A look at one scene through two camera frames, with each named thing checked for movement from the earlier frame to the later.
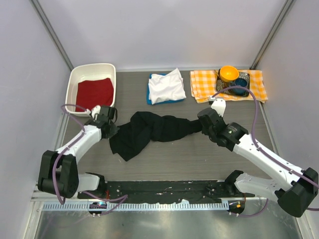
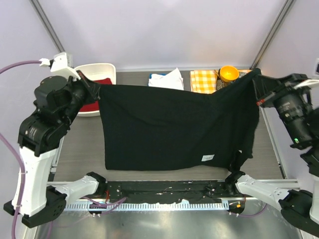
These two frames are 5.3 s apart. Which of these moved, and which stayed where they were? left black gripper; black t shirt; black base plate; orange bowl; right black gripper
Moved: left black gripper; right black gripper; black t shirt
Stayed: orange bowl; black base plate
